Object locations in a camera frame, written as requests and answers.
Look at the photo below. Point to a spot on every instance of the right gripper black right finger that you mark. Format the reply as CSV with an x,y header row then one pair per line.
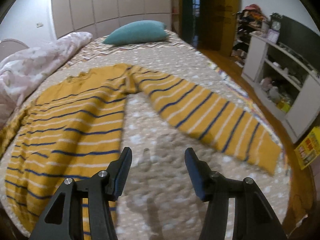
x,y
254,217

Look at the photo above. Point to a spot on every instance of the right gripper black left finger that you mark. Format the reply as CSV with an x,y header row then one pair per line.
x,y
62,217

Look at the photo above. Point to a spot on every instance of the yellow striped sweater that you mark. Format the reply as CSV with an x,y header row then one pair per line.
x,y
74,129

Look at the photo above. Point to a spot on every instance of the beige dotted quilt bedspread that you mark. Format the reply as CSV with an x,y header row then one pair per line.
x,y
159,201

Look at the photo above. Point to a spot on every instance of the yellow printed box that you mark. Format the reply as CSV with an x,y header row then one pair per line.
x,y
308,150

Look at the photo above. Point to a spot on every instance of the white shelf unit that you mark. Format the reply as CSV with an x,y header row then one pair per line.
x,y
285,85

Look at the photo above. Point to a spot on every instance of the pink floral duvet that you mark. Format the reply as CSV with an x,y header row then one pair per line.
x,y
22,72

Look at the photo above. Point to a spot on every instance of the teal pillow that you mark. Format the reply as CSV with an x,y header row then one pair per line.
x,y
137,32

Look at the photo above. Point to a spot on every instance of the pink chair back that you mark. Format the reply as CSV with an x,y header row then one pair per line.
x,y
10,46

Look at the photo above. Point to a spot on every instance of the beige glossy wardrobe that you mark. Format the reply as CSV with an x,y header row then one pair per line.
x,y
101,17

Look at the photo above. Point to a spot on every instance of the purple card calendar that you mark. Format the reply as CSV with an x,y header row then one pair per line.
x,y
272,36

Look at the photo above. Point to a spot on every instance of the black television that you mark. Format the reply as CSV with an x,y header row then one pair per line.
x,y
301,41

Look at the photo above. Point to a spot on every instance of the cluttered shoe rack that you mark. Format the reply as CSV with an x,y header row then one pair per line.
x,y
248,20

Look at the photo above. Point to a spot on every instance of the desk clock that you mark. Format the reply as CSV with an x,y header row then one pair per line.
x,y
276,21

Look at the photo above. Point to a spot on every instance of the dark wooden door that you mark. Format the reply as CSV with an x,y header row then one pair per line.
x,y
209,24

